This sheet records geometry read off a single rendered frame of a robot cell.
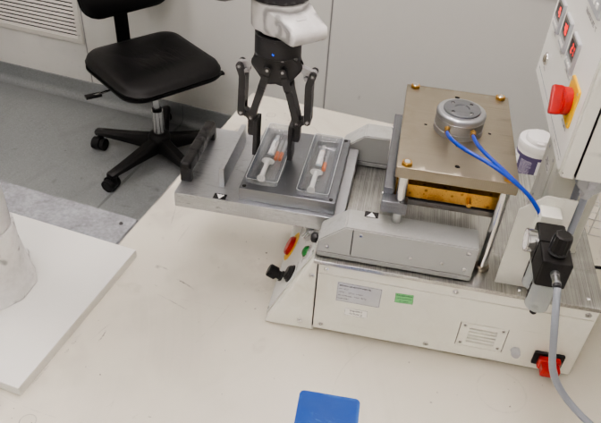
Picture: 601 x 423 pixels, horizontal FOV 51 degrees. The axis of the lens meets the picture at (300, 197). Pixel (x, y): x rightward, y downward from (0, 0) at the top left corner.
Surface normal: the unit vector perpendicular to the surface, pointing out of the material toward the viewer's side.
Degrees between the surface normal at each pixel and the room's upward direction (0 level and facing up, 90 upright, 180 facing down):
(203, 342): 0
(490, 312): 90
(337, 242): 90
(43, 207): 0
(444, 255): 90
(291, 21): 18
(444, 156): 0
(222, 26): 90
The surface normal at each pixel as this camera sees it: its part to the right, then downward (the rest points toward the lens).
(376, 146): -0.19, 0.60
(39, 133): 0.05, -0.79
